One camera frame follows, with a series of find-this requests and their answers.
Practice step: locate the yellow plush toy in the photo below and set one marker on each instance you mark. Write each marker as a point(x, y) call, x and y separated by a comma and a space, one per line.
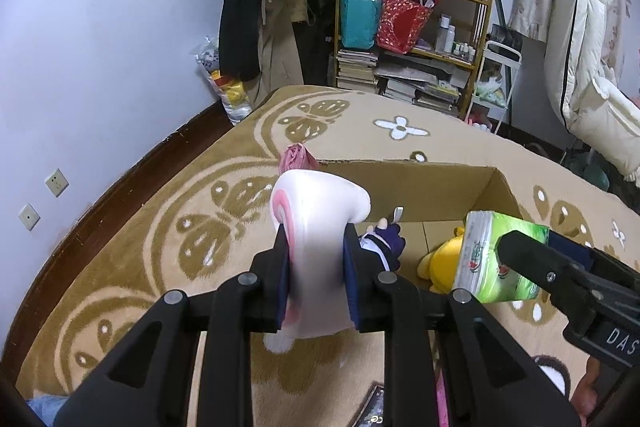
point(445, 257)

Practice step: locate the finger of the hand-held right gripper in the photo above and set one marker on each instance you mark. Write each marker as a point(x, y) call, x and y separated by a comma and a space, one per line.
point(530, 257)
point(572, 249)

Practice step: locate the white wall socket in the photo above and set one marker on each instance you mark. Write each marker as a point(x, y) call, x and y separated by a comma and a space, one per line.
point(29, 217)
point(56, 183)

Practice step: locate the white padded chair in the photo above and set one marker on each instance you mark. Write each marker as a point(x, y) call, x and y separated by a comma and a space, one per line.
point(585, 57)

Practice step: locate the person's jeans leg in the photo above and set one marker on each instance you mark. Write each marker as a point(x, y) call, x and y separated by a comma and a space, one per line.
point(45, 412)

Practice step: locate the white metal cart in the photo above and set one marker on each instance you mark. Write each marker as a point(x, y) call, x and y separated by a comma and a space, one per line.
point(500, 52)

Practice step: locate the black foil packet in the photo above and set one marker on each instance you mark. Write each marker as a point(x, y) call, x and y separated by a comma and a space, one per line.
point(374, 409)

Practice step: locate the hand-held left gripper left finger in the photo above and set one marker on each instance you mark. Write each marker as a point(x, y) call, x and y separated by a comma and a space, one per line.
point(283, 279)

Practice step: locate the purple plush doll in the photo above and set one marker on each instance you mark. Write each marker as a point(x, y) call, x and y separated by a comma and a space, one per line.
point(385, 243)

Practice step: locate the beige hanging trousers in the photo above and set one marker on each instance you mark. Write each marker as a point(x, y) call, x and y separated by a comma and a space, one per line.
point(277, 57)

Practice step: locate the pink and cream plush toy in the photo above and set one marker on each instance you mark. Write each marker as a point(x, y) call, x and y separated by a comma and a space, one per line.
point(320, 217)

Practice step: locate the teal bag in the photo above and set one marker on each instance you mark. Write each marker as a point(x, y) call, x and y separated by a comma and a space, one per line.
point(359, 22)

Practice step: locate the white and brown plush toy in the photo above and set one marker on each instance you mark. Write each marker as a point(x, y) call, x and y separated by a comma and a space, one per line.
point(552, 374)

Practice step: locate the narrow stack of books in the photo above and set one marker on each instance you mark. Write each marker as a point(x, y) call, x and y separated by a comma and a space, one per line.
point(356, 69)

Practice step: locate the wide stack of books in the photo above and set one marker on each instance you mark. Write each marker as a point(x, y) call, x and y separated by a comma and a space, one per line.
point(425, 82)

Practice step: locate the plastic bag of toys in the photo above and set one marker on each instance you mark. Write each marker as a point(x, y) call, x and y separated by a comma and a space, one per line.
point(225, 87)

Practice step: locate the short white bottle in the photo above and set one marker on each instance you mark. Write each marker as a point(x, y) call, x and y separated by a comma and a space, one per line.
point(451, 39)

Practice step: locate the person's right hand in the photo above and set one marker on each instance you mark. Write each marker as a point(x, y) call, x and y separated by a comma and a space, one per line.
point(590, 387)

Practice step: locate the green tissue pack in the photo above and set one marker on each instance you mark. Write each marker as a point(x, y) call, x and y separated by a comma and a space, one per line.
point(487, 257)

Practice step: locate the bright pink soft toy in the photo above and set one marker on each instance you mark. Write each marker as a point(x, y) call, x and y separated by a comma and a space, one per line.
point(441, 402)

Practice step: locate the wooden shelf rack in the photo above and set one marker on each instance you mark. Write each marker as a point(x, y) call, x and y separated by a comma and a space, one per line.
point(487, 32)

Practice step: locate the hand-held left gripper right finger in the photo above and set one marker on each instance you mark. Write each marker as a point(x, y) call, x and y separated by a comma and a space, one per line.
point(352, 284)

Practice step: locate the tall white bottle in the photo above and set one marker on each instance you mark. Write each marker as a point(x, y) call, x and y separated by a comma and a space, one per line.
point(442, 34)

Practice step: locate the red patterned bag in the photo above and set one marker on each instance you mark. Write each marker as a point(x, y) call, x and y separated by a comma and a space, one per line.
point(402, 24)

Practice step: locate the black hanging garment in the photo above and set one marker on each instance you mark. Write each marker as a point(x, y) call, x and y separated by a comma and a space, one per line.
point(315, 42)

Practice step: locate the cardboard box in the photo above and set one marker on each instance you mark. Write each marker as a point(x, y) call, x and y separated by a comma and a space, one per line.
point(425, 187)

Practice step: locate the row of small bottles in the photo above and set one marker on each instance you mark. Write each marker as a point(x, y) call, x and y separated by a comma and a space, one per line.
point(465, 52)

